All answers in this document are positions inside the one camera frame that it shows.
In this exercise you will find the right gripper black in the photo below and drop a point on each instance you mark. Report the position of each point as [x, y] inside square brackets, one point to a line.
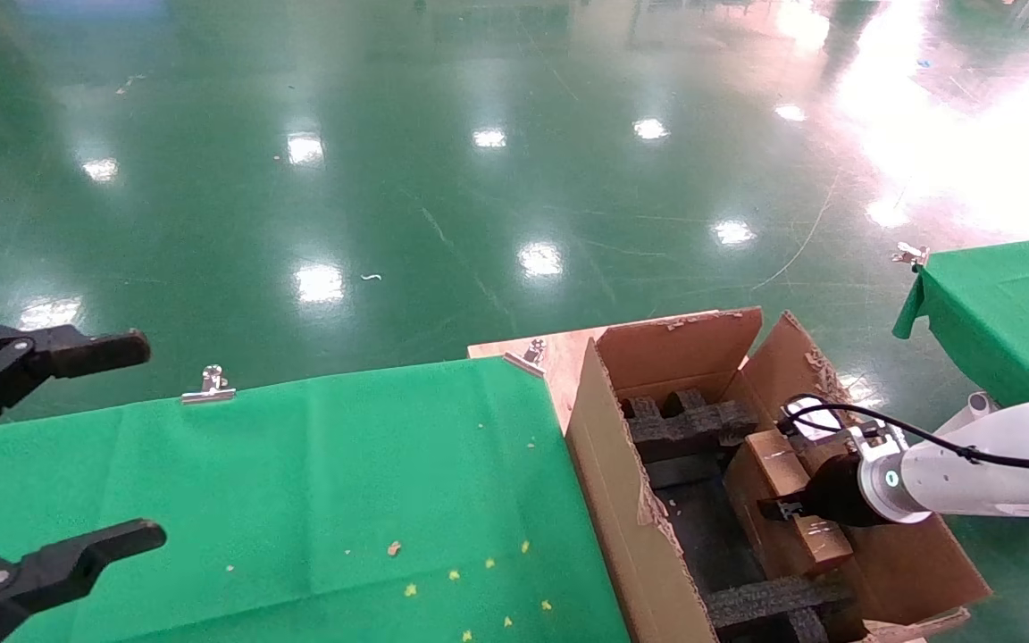
[839, 496]

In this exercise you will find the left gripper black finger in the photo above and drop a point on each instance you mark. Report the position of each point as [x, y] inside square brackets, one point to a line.
[23, 353]
[50, 572]

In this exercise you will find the small taped cardboard box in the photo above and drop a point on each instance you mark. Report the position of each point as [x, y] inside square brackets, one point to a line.
[769, 469]

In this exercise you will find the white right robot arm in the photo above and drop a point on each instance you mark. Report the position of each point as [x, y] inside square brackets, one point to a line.
[997, 464]

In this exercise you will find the large open cardboard carton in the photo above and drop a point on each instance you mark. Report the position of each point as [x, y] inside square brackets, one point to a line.
[622, 518]

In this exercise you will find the black foam insert block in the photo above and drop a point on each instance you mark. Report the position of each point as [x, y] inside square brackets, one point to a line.
[684, 429]
[769, 603]

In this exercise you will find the silver binder clip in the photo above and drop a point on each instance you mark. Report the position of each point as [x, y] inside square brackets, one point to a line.
[529, 355]
[911, 255]
[208, 389]

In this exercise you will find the green tablecloth with crumbs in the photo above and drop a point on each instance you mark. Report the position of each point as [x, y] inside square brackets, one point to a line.
[282, 482]

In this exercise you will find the plain green tablecloth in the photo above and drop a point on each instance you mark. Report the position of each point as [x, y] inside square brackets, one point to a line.
[1006, 304]

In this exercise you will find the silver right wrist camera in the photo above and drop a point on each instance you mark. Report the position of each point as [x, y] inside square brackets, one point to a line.
[823, 421]

